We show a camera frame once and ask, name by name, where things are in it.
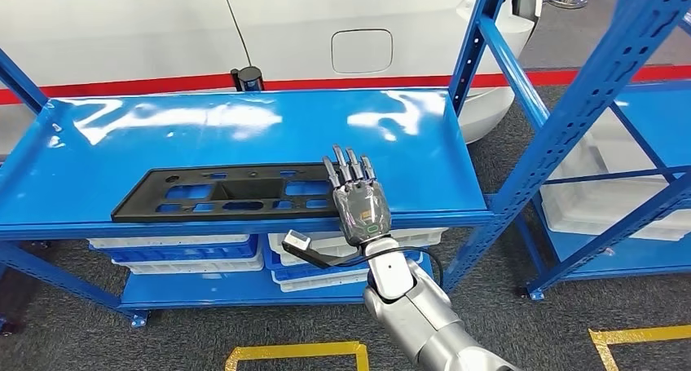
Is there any blue plastic crate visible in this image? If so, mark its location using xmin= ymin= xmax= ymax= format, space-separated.
xmin=91 ymin=236 xmax=260 ymax=264
xmin=262 ymin=236 xmax=425 ymax=283

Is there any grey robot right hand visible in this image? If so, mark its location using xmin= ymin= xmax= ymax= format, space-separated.
xmin=322 ymin=144 xmax=394 ymax=248

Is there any red barrier belt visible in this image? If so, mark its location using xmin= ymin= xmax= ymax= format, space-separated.
xmin=0 ymin=64 xmax=691 ymax=106

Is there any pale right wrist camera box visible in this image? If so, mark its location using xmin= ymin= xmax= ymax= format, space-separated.
xmin=281 ymin=228 xmax=313 ymax=253

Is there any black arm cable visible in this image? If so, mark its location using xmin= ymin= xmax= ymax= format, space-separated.
xmin=345 ymin=246 xmax=445 ymax=289

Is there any white car body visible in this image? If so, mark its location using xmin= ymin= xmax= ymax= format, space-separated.
xmin=0 ymin=0 xmax=544 ymax=159

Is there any blue metal shelf rack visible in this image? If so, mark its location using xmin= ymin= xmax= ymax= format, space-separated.
xmin=0 ymin=0 xmax=691 ymax=329
xmin=513 ymin=11 xmax=691 ymax=302

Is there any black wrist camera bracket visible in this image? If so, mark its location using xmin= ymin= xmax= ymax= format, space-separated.
xmin=291 ymin=246 xmax=372 ymax=270

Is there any long black plastic panel part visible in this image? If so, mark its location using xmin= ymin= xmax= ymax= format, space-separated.
xmin=110 ymin=161 xmax=346 ymax=223

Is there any yellow floor tape square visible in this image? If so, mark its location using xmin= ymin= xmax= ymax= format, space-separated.
xmin=223 ymin=341 xmax=371 ymax=371
xmin=588 ymin=325 xmax=691 ymax=371

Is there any black barrier post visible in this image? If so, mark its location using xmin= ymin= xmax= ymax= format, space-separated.
xmin=231 ymin=65 xmax=265 ymax=92

